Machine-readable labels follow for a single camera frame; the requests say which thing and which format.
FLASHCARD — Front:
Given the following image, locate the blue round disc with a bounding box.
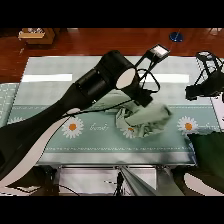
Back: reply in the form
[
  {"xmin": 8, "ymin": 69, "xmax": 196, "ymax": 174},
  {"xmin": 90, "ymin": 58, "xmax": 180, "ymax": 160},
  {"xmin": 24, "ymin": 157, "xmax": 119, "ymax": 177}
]
[{"xmin": 168, "ymin": 31, "xmax": 185, "ymax": 43}]

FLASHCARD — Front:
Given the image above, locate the silver frame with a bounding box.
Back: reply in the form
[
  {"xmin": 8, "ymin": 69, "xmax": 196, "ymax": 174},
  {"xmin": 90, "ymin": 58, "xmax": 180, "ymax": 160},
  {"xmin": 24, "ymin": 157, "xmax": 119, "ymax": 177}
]
[{"xmin": 35, "ymin": 162, "xmax": 202, "ymax": 197}]

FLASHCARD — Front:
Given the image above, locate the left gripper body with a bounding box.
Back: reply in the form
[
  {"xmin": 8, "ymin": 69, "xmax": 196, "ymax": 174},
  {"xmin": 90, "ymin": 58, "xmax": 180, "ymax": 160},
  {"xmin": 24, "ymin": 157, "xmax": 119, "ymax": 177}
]
[{"xmin": 132, "ymin": 85, "xmax": 155, "ymax": 108}]

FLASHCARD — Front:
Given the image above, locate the dark green garment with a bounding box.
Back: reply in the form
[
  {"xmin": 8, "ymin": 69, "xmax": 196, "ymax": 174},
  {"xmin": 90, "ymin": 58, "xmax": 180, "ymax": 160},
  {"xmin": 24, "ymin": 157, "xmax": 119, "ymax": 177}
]
[{"xmin": 187, "ymin": 132, "xmax": 224, "ymax": 188}]

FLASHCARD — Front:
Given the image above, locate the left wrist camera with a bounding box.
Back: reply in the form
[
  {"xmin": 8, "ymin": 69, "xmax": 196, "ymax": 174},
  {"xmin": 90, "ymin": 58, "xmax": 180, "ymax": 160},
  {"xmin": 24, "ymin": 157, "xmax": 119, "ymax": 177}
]
[{"xmin": 134, "ymin": 43, "xmax": 171, "ymax": 73}]

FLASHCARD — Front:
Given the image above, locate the pale green T-shirt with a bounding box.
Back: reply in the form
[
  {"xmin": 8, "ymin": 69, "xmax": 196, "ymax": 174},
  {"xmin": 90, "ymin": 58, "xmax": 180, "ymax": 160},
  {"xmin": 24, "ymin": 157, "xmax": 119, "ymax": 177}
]
[{"xmin": 114, "ymin": 100, "xmax": 174, "ymax": 140}]

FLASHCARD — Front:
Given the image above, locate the wooden box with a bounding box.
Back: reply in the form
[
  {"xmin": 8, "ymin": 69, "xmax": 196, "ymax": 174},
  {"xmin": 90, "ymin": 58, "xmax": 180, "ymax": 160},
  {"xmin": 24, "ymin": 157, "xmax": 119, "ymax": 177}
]
[{"xmin": 18, "ymin": 27, "xmax": 56, "ymax": 46}]

